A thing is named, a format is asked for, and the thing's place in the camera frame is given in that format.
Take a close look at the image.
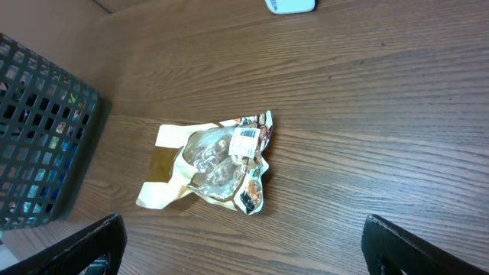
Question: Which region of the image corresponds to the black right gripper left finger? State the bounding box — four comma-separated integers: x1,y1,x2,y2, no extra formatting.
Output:
1,214,127,275

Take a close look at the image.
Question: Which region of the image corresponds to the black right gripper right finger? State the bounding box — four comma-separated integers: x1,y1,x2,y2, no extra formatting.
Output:
361,215,488,275

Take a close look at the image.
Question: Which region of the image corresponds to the beige mushroom snack bag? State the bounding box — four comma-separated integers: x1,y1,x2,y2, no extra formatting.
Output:
136,112,273,215

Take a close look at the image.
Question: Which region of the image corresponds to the white barcode scanner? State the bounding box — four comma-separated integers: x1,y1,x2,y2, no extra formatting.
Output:
265,0,316,15

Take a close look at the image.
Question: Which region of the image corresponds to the grey plastic shopping basket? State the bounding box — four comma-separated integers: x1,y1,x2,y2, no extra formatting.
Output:
1,34,101,231

